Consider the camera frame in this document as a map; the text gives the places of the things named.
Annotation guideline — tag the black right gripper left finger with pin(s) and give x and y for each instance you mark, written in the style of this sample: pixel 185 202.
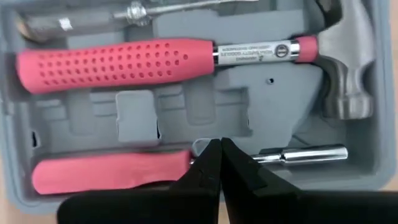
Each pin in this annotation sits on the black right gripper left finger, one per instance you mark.
pixel 208 174

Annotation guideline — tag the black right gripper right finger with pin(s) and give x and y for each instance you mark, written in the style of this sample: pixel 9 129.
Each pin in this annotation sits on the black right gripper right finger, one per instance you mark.
pixel 239 177

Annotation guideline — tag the grey plastic tool case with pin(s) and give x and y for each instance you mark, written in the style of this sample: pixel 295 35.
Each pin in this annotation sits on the grey plastic tool case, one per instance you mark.
pixel 273 102

